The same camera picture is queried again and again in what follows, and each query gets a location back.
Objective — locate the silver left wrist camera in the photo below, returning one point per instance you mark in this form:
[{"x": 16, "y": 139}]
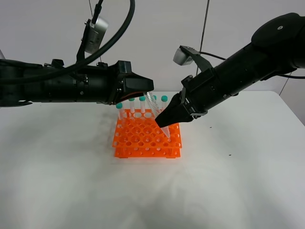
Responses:
[{"x": 92, "y": 37}]

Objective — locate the orange test tube rack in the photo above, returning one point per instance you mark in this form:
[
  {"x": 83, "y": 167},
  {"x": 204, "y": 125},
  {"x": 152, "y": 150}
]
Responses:
[{"x": 138, "y": 135}]

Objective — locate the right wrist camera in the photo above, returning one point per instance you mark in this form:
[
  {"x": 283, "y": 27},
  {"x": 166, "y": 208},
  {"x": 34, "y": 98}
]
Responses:
[{"x": 185, "y": 55}]

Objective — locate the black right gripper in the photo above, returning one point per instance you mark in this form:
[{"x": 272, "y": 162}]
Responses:
[{"x": 189, "y": 103}]

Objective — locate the test tube second row left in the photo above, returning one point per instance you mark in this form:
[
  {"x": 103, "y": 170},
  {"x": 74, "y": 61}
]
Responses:
[{"x": 121, "y": 111}]

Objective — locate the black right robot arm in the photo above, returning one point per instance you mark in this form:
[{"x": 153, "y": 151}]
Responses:
[{"x": 276, "y": 48}]

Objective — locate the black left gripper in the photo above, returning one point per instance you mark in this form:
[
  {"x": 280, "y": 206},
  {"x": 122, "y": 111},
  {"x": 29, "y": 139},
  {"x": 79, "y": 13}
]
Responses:
[{"x": 125, "y": 85}]

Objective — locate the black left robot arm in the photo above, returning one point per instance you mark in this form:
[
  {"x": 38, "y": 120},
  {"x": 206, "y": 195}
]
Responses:
[{"x": 101, "y": 84}]

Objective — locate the green-capped test tube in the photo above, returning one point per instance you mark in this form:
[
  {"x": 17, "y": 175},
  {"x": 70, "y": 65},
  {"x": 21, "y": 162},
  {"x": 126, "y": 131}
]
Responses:
[{"x": 155, "y": 110}]

